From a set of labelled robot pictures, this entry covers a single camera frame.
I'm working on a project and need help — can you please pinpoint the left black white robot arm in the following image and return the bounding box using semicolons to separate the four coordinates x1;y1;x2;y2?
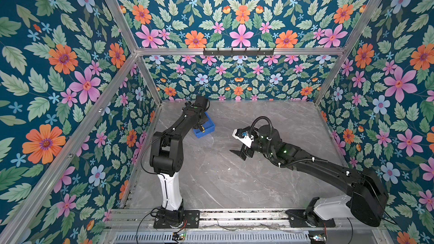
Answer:
149;96;210;212

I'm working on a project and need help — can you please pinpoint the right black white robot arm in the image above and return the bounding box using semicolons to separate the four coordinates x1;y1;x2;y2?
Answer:
232;125;389;227

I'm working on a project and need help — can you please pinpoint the blue plastic bin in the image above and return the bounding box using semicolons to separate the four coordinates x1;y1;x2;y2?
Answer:
193;113;215;138

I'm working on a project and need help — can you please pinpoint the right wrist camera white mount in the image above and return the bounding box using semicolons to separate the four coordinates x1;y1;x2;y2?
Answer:
232;128;254;148

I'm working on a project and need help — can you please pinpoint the black wall hook rail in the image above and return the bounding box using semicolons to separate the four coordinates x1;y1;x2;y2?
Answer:
202;47;275;57

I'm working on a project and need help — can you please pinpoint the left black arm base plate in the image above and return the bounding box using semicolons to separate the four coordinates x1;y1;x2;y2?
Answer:
153;210;201;229

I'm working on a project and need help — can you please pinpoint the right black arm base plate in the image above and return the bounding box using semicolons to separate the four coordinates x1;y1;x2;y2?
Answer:
285;209;336;229

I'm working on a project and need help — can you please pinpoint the white slotted cable duct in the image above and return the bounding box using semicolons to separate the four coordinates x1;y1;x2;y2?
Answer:
113;231;310;244

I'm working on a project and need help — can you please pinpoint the aluminium front mounting rail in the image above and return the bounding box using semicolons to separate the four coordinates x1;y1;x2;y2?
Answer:
106;208;385;230

